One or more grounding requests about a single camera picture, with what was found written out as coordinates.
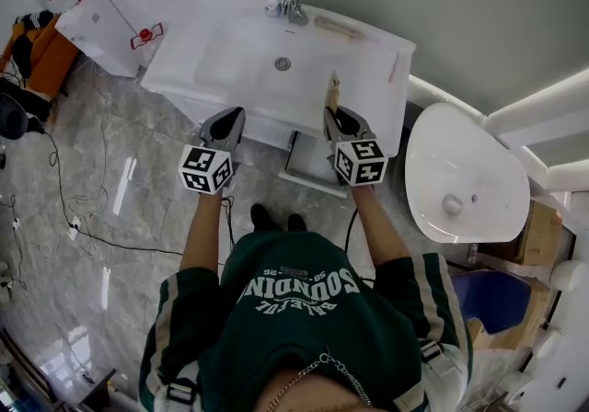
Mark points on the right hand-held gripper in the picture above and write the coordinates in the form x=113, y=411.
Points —
x=363, y=162

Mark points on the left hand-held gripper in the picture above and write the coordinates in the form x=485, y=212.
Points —
x=202, y=162

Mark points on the wooden brush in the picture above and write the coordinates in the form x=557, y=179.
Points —
x=332, y=90

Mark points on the white drawer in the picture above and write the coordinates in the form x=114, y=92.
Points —
x=306, y=162

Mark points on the person's right forearm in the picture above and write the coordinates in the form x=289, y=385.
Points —
x=382, y=226

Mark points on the person's left forearm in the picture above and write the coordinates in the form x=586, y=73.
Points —
x=202, y=231

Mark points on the white sink vanity cabinet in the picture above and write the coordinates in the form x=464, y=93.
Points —
x=230, y=56

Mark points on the metal sink drain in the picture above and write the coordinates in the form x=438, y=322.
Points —
x=282, y=63

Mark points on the person's left black shoe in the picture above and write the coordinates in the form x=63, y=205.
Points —
x=264, y=218

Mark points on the person's black shoe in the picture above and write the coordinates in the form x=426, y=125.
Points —
x=297, y=222
x=264, y=218

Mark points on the person's right black shoe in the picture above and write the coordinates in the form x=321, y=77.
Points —
x=297, y=222

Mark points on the clear bottle with red cap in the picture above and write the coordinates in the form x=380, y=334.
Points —
x=147, y=35

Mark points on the white oval bathtub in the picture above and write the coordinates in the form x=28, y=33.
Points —
x=465, y=171

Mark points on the chrome faucet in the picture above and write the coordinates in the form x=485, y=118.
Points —
x=294, y=5

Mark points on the white soap dispenser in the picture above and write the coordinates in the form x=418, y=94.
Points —
x=273, y=3

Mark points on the white boxy appliance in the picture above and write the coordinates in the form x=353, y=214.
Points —
x=101, y=28

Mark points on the white power strip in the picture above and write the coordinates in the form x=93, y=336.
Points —
x=74, y=227

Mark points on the orange sofa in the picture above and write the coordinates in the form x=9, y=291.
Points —
x=50, y=65

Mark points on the green printed shirt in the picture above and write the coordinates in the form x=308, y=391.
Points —
x=299, y=313

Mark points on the striped black orange cloth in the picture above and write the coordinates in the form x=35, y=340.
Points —
x=30, y=40

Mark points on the small brown cardboard box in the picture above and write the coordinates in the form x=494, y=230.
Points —
x=540, y=235

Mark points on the blue plastic bin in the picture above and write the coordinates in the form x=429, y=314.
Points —
x=497, y=302

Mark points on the large brown cardboard box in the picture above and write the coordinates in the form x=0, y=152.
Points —
x=538, y=323

